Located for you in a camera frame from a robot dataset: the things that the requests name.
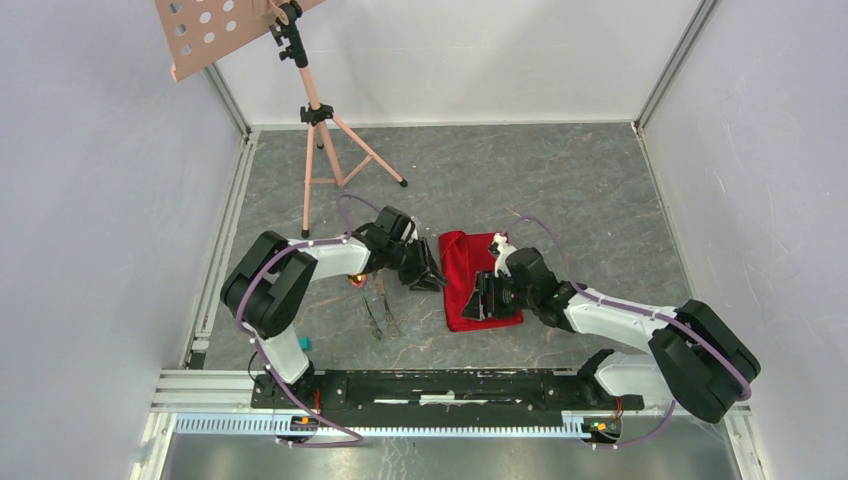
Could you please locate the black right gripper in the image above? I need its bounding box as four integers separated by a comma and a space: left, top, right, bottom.
460, 270, 536, 321

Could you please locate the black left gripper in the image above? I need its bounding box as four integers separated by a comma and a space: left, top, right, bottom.
385, 237, 449, 293

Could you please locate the red cloth napkin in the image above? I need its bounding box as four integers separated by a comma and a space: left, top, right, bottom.
438, 230, 524, 333

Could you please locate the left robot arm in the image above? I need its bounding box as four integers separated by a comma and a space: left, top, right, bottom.
220, 206, 448, 408

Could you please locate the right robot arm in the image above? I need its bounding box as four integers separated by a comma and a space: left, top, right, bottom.
462, 242, 762, 423

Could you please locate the iridescent spoon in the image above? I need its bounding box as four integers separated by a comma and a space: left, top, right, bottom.
348, 273, 367, 289

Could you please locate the teal cube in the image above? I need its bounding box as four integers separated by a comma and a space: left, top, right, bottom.
298, 337, 312, 352

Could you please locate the pink music stand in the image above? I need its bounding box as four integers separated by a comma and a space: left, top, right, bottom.
153, 0, 409, 240

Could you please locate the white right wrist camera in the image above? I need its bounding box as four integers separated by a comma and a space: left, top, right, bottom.
488, 233, 516, 277

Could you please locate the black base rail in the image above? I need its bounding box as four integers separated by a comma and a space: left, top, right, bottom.
251, 368, 645, 428

